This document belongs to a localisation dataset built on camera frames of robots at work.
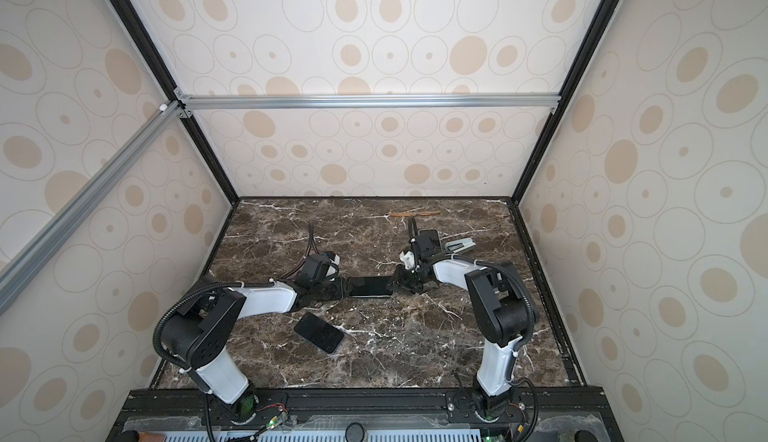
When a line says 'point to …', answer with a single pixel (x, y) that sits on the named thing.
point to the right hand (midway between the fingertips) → (391, 286)
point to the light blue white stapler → (460, 245)
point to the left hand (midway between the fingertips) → (360, 284)
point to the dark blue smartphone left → (318, 332)
